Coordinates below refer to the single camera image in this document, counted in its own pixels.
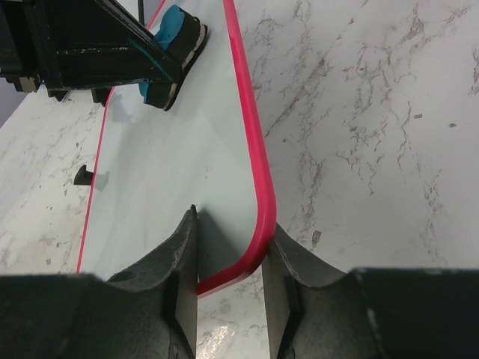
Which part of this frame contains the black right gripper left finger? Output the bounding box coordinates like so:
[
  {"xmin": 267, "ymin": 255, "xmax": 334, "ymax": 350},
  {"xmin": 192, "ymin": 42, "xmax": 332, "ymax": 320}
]
[{"xmin": 1, "ymin": 208, "xmax": 198, "ymax": 358}]

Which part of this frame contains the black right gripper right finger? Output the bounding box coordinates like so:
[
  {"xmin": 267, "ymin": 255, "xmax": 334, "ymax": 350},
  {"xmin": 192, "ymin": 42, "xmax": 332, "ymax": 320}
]
[{"xmin": 262, "ymin": 228, "xmax": 478, "ymax": 358}]

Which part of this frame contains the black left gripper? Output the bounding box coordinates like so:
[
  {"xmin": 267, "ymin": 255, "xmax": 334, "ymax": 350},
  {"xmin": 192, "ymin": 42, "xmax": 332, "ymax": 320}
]
[{"xmin": 1, "ymin": 1, "xmax": 182, "ymax": 93}]

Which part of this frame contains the blue whiteboard eraser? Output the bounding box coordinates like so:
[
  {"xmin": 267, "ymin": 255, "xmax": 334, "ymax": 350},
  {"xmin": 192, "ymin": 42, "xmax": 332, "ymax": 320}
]
[{"xmin": 138, "ymin": 5, "xmax": 208, "ymax": 111}]

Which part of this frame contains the pink framed whiteboard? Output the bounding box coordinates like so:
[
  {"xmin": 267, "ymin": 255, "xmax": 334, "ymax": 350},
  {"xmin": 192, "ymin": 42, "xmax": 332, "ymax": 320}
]
[{"xmin": 77, "ymin": 1, "xmax": 276, "ymax": 297}]

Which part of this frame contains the black whiteboard stand foot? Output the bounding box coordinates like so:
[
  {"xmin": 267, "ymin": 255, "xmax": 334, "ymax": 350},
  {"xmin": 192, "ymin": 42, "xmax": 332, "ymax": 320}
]
[{"xmin": 73, "ymin": 165, "xmax": 94, "ymax": 186}]

